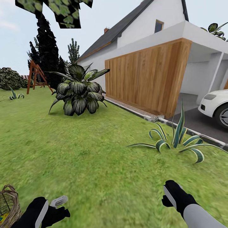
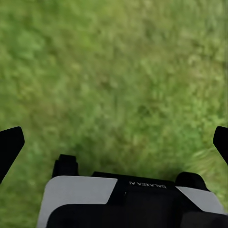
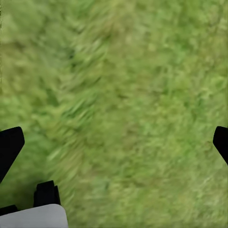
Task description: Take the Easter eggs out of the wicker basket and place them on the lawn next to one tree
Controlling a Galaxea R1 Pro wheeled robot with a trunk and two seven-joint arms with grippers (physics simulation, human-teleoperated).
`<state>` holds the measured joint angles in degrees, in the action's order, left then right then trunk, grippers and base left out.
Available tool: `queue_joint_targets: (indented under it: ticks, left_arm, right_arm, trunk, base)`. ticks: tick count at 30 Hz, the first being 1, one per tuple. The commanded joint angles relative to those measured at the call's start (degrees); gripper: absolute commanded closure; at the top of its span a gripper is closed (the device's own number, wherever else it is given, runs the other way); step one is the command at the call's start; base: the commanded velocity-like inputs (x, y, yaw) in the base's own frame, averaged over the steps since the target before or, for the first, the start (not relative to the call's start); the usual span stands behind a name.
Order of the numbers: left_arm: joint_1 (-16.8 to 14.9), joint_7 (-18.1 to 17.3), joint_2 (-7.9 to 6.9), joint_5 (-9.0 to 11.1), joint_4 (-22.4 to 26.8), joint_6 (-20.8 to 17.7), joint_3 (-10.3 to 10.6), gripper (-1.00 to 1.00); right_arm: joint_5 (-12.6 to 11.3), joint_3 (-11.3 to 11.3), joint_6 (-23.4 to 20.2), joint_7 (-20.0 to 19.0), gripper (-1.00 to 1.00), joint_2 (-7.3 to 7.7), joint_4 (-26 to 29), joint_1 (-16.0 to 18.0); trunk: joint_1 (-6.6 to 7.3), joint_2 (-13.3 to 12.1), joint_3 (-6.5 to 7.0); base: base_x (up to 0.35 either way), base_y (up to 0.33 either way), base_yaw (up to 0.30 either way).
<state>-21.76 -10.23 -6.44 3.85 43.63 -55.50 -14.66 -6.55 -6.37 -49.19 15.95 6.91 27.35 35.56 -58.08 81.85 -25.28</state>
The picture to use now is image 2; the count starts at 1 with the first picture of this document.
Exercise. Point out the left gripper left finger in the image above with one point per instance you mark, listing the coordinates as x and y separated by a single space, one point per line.
11 142

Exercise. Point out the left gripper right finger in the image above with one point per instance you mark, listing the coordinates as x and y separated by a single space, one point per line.
220 141

